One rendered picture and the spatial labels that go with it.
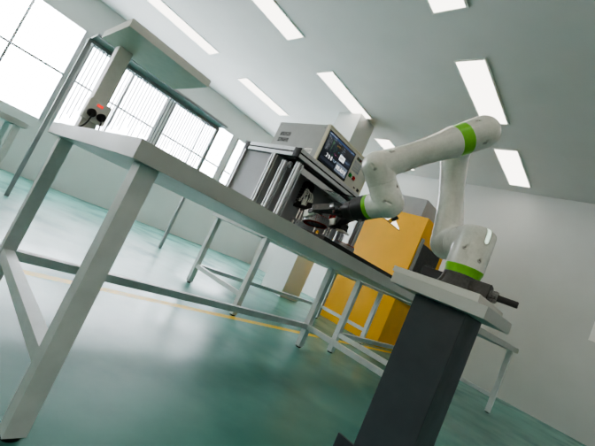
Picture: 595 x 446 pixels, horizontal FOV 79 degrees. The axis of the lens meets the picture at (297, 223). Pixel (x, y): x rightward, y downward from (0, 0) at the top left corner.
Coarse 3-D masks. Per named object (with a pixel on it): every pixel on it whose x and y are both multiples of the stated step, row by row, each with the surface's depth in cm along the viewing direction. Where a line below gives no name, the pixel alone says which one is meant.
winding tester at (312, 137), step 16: (288, 128) 198; (304, 128) 189; (320, 128) 182; (288, 144) 193; (304, 144) 185; (320, 144) 177; (320, 160) 178; (352, 160) 195; (336, 176) 189; (352, 176) 198
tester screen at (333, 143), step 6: (330, 132) 178; (330, 138) 179; (336, 138) 182; (324, 144) 177; (330, 144) 180; (336, 144) 183; (342, 144) 186; (324, 150) 178; (330, 150) 181; (336, 150) 184; (342, 150) 187; (348, 150) 191; (324, 156) 179; (336, 156) 185; (348, 156) 192; (324, 162) 180; (330, 162) 183; (336, 162) 187; (330, 168) 184; (348, 168) 194
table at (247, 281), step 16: (208, 240) 354; (272, 240) 301; (256, 256) 302; (304, 256) 333; (192, 272) 350; (208, 272) 335; (256, 272) 302; (336, 272) 394; (240, 288) 300; (272, 288) 431; (240, 304) 298; (368, 320) 454
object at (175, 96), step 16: (96, 48) 413; (112, 48) 389; (80, 64) 387; (128, 64) 417; (80, 80) 391; (128, 80) 424; (144, 80) 435; (80, 96) 395; (176, 96) 460; (48, 112) 380; (160, 112) 457; (192, 112) 484; (208, 112) 475; (208, 128) 507; (32, 144) 375; (192, 144) 497; (208, 144) 513; (192, 160) 503; (16, 176) 372; (176, 208) 505
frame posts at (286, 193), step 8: (280, 168) 171; (296, 168) 163; (280, 176) 170; (296, 176) 164; (272, 184) 170; (288, 184) 164; (272, 192) 169; (288, 192) 162; (264, 200) 169; (272, 200) 170; (280, 200) 163; (280, 208) 161; (360, 224) 207; (352, 232) 208; (352, 240) 206
